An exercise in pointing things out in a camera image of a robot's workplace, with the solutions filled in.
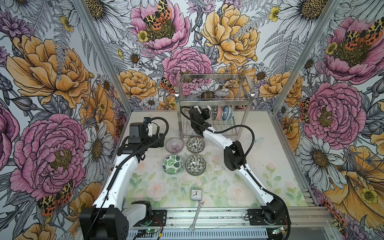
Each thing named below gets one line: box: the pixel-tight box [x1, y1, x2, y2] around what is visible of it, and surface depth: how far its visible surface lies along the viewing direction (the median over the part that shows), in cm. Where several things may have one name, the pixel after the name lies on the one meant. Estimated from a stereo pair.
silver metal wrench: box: [189, 200, 205, 233], surface depth 77 cm
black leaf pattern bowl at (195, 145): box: [186, 137, 206, 154], surface depth 101 cm
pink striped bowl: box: [165, 137, 184, 154], surface depth 101 cm
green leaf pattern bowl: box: [162, 155, 184, 175], surface depth 92 cm
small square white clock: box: [191, 187, 203, 201], surface depth 81 cm
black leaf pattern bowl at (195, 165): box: [185, 155, 207, 176], surface depth 91 cm
